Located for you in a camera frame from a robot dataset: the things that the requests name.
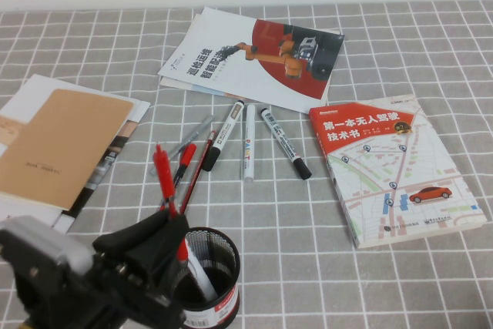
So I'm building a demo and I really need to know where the brown kraft notebook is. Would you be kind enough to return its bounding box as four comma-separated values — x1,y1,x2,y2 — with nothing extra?
0,89,135,213

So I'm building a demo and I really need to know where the white leaflet with logo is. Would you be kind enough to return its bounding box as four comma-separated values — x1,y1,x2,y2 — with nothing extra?
0,194,62,226

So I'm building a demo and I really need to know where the red pencil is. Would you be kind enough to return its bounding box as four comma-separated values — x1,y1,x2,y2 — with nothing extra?
179,130,216,215

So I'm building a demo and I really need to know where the black mesh pen holder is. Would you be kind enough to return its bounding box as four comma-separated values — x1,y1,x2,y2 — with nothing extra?
169,227,241,329

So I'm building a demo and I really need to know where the white red robot brochure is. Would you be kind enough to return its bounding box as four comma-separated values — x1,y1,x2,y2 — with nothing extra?
156,6,345,114

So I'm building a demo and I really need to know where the black pen with red cap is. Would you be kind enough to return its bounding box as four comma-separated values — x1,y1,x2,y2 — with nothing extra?
159,143,198,213

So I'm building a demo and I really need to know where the grey white-checked tablecloth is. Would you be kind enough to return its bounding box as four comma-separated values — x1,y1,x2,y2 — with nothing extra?
0,0,493,329

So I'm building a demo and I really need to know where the clear grey pen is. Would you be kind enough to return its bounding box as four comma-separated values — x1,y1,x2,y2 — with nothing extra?
153,114,216,178

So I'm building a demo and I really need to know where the white marker brown end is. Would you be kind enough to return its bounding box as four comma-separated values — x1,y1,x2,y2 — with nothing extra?
202,100,245,173

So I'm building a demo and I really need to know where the white marker black cap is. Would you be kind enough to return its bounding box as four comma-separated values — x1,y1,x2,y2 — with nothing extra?
258,107,312,180
183,239,219,302

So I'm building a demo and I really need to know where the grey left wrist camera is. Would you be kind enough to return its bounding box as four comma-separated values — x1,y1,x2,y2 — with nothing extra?
0,215,97,280

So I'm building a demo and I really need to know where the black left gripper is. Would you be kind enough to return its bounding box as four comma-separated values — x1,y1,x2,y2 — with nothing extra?
69,210,191,329

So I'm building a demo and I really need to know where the white paint marker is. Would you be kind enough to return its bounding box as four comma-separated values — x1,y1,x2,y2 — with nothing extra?
242,104,256,183

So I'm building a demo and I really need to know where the white brochure under robot brochure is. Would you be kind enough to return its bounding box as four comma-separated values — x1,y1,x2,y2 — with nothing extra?
159,13,342,105

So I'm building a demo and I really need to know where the red gel pen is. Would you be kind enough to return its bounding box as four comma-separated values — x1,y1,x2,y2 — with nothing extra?
153,143,190,268

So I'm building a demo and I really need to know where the map cover book red car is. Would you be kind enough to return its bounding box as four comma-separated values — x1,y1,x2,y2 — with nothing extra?
307,93,493,250

